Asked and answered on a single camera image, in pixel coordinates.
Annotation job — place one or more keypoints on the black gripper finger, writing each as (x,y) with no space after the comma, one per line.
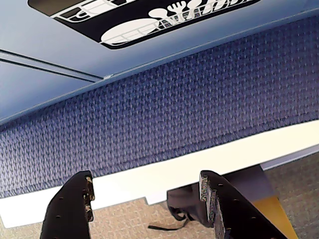
(69,211)
(236,219)

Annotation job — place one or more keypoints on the wooden furniture leg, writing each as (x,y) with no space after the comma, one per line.
(271,211)

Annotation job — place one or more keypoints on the dark blue textured mat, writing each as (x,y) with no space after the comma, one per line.
(159,112)

